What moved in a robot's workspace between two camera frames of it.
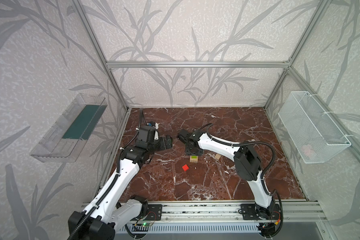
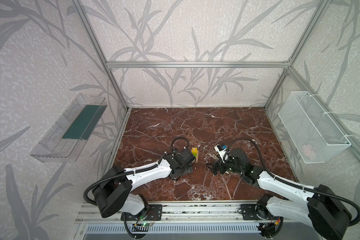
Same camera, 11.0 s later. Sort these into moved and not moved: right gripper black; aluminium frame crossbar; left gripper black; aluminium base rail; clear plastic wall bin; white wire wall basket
Moved: left gripper black; right gripper black
Not moved: aluminium base rail; white wire wall basket; aluminium frame crossbar; clear plastic wall bin
